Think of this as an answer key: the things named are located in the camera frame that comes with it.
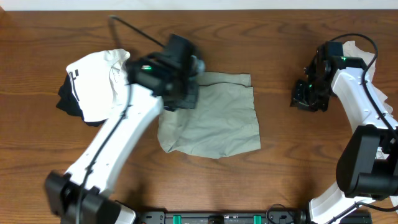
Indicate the white folded garment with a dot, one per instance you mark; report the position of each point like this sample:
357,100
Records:
99,83

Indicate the light grey crumpled garment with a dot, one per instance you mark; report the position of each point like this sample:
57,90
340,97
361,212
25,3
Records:
351,50

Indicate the black folded garment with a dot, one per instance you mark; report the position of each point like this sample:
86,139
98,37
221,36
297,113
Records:
69,104

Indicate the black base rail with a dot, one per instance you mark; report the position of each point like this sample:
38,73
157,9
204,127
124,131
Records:
276,214

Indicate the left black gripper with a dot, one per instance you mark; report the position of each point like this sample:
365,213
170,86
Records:
183,101

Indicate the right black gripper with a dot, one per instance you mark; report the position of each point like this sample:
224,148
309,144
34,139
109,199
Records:
298,100

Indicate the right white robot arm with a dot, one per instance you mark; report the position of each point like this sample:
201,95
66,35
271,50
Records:
367,169

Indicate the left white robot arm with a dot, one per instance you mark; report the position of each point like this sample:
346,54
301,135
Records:
157,81

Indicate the khaki green shorts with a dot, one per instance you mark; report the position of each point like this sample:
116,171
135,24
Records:
224,122

